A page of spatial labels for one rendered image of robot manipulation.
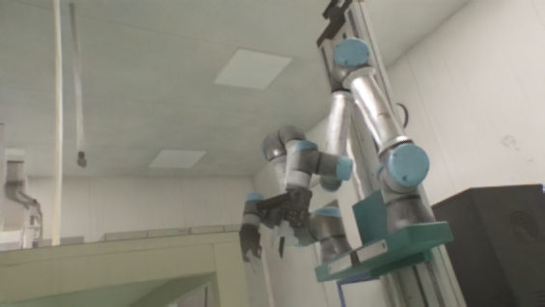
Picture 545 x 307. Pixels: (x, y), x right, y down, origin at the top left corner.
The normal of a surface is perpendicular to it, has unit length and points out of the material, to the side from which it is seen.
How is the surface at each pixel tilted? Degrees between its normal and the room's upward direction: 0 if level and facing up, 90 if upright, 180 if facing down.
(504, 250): 90
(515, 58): 90
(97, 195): 90
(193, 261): 90
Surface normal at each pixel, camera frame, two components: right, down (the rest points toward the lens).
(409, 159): 0.02, -0.25
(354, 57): -0.07, -0.48
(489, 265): -0.91, 0.02
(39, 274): 0.50, -0.42
